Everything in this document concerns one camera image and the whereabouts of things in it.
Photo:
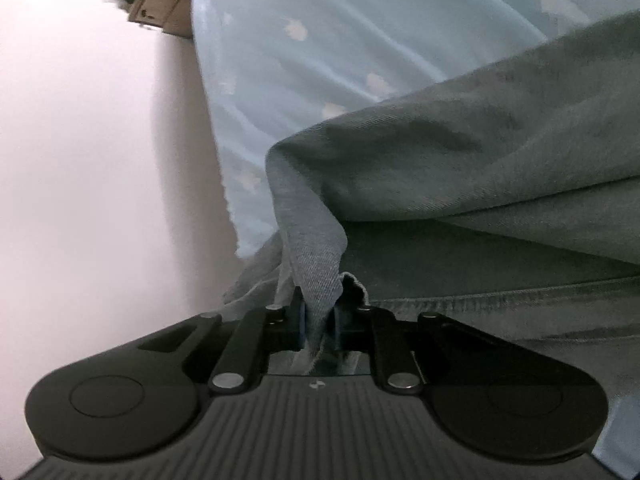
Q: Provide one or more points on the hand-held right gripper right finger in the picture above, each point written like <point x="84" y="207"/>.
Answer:
<point x="337" y="327"/>

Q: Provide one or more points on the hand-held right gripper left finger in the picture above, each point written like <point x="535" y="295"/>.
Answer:
<point x="300" y="326"/>

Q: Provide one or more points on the grey-blue denim pants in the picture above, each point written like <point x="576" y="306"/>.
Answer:
<point x="475" y="170"/>

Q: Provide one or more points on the light blue bed sheet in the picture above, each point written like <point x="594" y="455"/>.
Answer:
<point x="325" y="60"/>

